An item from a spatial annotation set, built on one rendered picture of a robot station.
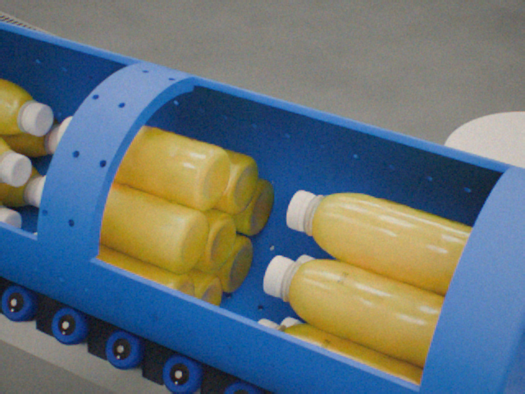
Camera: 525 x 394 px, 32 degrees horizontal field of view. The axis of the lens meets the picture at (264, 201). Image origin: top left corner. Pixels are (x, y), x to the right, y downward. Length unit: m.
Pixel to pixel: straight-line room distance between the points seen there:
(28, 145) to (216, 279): 0.33
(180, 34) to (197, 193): 3.11
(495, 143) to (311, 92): 2.33
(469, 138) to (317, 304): 0.49
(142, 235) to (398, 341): 0.28
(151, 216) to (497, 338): 0.37
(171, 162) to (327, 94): 2.63
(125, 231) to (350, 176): 0.27
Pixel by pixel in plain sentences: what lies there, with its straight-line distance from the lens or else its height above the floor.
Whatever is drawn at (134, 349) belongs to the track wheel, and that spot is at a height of 0.97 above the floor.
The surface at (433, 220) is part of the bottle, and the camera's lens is 0.86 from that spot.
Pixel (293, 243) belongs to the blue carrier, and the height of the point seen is 1.01.
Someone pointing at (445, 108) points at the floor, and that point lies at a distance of 3.53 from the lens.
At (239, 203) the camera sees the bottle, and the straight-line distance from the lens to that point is 1.02.
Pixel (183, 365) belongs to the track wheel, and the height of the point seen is 0.97.
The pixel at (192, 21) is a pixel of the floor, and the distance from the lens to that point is 4.14.
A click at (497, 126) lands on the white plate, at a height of 1.04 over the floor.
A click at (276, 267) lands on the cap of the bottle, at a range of 0.89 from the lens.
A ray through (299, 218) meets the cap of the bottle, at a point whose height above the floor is 1.15.
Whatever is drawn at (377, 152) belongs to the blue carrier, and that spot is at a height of 1.16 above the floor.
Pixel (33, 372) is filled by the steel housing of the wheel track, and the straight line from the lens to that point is 1.14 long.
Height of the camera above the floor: 1.67
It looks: 35 degrees down
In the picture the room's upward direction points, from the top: 1 degrees clockwise
